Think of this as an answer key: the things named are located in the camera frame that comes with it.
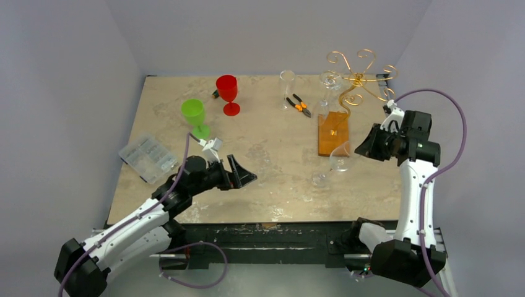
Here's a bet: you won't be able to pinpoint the clear plastic screw box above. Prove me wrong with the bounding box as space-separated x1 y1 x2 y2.
118 133 179 184

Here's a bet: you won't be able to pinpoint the clear champagne flute with label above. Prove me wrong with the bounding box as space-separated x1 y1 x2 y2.
316 70 342 126

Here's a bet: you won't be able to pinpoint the clear tall flute glass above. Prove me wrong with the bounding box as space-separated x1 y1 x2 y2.
279 70 296 110

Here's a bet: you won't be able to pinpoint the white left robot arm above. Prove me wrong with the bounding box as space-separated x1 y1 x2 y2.
54 155 258 296

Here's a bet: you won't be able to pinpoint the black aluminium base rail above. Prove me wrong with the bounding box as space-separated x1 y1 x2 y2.
92 221 446 272

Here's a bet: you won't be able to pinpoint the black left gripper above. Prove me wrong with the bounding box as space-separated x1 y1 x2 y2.
189 154 255 196

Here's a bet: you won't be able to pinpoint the green plastic goblet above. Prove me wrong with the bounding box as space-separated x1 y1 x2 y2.
181 98 210 139

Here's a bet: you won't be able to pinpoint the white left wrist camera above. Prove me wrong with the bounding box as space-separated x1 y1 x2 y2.
199 137 223 163

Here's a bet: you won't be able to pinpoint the gold wire glass rack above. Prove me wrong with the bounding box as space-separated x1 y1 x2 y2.
326 49 399 120

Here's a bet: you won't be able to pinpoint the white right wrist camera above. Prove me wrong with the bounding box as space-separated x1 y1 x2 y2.
380 100 405 133

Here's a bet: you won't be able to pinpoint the red plastic goblet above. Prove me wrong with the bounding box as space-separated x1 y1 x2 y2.
215 75 240 116

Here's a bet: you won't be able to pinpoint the orange black pliers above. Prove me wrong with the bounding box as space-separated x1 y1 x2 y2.
285 93 312 118

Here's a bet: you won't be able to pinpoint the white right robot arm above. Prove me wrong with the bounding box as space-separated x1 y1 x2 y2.
347 108 446 288

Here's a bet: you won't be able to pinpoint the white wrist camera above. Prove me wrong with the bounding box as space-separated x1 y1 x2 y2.
199 137 223 163
380 100 405 133

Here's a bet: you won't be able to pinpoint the clear round wine glass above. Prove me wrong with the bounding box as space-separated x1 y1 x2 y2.
312 140 356 187

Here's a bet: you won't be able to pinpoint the wooden rack base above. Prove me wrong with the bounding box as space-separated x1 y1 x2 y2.
316 111 350 157

